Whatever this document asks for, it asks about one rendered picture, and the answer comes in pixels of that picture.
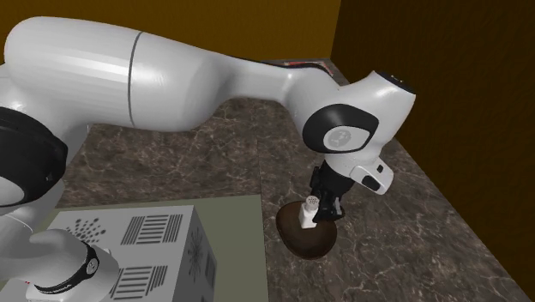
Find white salt shaker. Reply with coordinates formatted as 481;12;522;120
298;195;321;230

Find dark brown bowl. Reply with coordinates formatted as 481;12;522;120
275;200;339;260

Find red and black flat thing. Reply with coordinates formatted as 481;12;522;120
261;58;336;79

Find grey patterned robot stand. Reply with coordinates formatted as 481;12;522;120
0;204;219;302

